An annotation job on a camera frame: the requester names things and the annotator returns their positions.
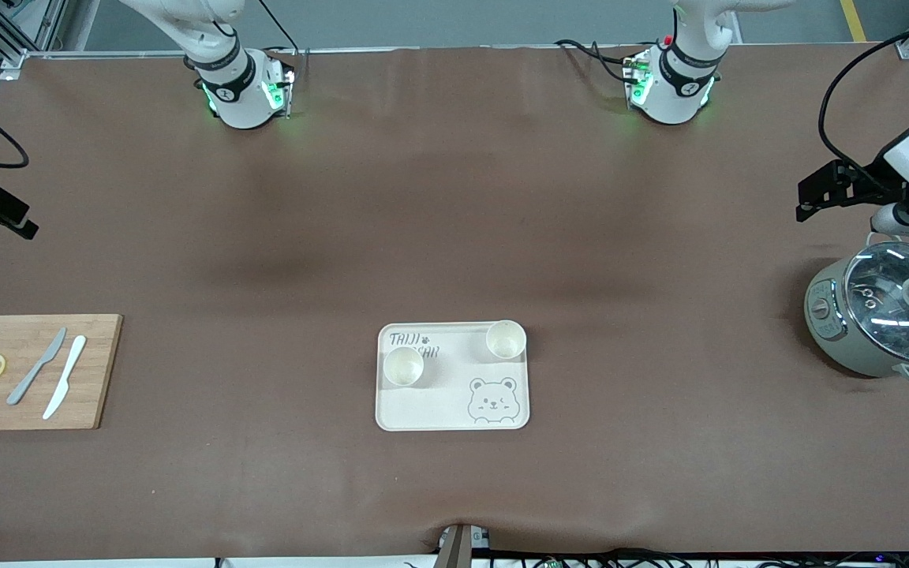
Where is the grey-green electric cooking pot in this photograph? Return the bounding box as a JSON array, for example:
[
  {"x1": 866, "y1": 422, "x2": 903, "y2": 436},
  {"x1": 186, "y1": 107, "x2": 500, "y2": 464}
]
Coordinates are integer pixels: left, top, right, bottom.
[{"x1": 804, "y1": 233, "x2": 909, "y2": 387}]

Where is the wooden cutting board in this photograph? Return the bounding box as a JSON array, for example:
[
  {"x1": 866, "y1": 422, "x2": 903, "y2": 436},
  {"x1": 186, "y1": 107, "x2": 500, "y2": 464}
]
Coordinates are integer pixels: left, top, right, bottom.
[{"x1": 0, "y1": 314, "x2": 124, "y2": 432}]

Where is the white tray with bear print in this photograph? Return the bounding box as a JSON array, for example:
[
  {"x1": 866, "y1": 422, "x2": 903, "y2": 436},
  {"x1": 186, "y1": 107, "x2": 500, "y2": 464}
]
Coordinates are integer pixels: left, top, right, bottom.
[{"x1": 376, "y1": 321, "x2": 530, "y2": 432}]

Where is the grey plastic knife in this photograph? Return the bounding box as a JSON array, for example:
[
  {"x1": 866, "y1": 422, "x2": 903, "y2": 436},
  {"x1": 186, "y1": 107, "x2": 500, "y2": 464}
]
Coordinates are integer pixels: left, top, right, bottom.
[{"x1": 6, "y1": 327, "x2": 67, "y2": 406}]

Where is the glass pot lid with knob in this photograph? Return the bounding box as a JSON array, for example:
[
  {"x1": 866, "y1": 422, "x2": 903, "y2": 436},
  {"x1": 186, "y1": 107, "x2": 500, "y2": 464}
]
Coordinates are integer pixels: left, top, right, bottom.
[{"x1": 844, "y1": 242, "x2": 909, "y2": 364}]

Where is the brown table cover mat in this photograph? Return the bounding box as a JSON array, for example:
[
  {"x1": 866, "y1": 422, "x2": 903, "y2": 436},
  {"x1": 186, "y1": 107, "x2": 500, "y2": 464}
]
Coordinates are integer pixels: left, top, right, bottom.
[{"x1": 0, "y1": 46, "x2": 909, "y2": 562}]

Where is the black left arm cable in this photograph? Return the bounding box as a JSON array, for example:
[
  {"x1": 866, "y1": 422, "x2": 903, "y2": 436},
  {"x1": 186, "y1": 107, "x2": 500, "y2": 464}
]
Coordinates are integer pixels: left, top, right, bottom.
[{"x1": 817, "y1": 16, "x2": 909, "y2": 190}]

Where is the white plastic cup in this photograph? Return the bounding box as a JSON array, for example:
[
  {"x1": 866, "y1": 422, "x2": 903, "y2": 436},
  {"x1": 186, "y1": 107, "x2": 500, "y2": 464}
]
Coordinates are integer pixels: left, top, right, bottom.
[
  {"x1": 383, "y1": 346, "x2": 425, "y2": 387},
  {"x1": 486, "y1": 319, "x2": 527, "y2": 362}
]

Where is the metal table clamp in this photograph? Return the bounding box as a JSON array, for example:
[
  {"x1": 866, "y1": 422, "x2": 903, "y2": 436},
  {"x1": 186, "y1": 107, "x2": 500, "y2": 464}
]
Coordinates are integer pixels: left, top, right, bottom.
[{"x1": 437, "y1": 523, "x2": 493, "y2": 568}]

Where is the black cable at arm base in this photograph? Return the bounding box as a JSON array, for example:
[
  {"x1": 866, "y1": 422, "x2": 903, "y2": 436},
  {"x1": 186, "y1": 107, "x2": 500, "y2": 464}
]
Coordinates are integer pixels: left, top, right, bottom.
[
  {"x1": 257, "y1": 0, "x2": 299, "y2": 54},
  {"x1": 555, "y1": 39, "x2": 637, "y2": 84}
]

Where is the white plastic knife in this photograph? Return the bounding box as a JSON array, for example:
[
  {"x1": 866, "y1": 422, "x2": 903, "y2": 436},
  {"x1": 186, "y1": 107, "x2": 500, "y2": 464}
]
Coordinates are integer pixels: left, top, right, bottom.
[{"x1": 43, "y1": 335, "x2": 87, "y2": 420}]

